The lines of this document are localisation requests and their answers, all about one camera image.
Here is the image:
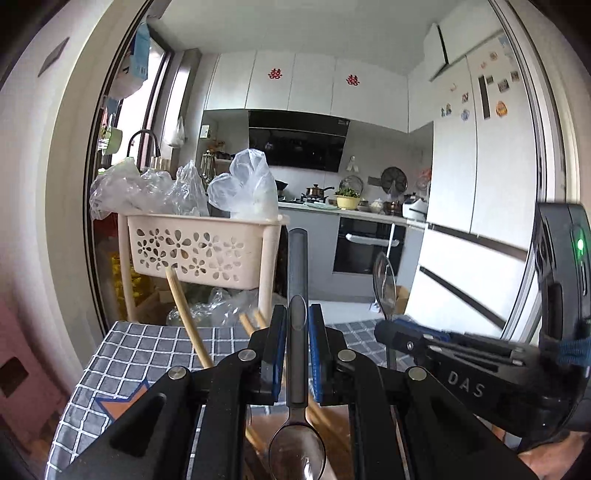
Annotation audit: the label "small hanging white plastic bag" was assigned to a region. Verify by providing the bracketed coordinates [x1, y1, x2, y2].
[167, 115, 186, 148]

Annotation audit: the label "white translucent plastic bag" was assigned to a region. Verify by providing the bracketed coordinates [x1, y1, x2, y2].
[208, 148, 280, 220]

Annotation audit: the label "white refrigerator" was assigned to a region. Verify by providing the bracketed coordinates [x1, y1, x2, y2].
[406, 28, 543, 342]

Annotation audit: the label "black range hood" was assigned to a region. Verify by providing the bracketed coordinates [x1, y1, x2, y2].
[248, 110, 350, 174]

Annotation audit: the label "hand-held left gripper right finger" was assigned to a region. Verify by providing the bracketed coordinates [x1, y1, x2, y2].
[309, 304, 539, 480]

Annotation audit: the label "yellow bowl of greens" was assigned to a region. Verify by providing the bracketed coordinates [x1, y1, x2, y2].
[335, 187, 362, 210]

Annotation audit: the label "orange paper star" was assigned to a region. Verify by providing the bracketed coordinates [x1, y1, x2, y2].
[95, 381, 151, 423]

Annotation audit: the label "dark round strainer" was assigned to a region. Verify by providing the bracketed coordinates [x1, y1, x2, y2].
[381, 167, 408, 192]

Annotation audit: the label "grey base cabinet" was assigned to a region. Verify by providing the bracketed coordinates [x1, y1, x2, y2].
[279, 210, 340, 301]

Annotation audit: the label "white rice cooker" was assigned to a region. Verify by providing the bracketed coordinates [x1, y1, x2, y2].
[403, 194, 428, 220]

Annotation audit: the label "group of fridge magnets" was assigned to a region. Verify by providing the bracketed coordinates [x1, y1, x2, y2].
[441, 46, 520, 123]

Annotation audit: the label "black handled metal spoon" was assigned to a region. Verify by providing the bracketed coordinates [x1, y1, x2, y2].
[372, 251, 399, 370]
[268, 227, 328, 480]

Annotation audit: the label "blue checked tablecloth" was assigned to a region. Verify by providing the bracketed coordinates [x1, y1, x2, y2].
[44, 320, 416, 480]

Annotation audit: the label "blue and white hanging bag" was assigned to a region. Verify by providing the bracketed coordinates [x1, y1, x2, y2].
[115, 23, 151, 100]

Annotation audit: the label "bunch of wooden chopsticks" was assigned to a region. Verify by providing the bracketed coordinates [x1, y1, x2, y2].
[165, 268, 352, 455]

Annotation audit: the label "black kitchen faucet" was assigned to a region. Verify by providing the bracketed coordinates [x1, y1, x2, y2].
[127, 130, 161, 169]

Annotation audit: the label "black built-in oven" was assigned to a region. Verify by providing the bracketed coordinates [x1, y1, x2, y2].
[332, 217, 407, 275]

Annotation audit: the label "grey wall switch panel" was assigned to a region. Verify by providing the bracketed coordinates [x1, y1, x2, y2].
[38, 38, 70, 77]

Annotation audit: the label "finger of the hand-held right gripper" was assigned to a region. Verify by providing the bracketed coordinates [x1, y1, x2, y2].
[396, 318, 541, 358]
[375, 320, 462, 370]

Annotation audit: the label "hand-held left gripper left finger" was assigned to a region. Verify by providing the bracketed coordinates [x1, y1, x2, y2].
[58, 305, 288, 480]

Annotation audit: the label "pale green cup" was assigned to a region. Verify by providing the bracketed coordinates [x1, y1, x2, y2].
[102, 127, 123, 155]

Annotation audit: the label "clear plastic bag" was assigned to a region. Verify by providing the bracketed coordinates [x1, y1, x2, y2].
[173, 161, 209, 217]
[89, 157, 176, 220]

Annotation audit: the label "white wall cabinets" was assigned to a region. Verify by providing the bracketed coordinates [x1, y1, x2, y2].
[203, 50, 409, 134]

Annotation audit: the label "beige plastic storage cart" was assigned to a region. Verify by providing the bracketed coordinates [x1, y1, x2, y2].
[117, 212, 289, 324]

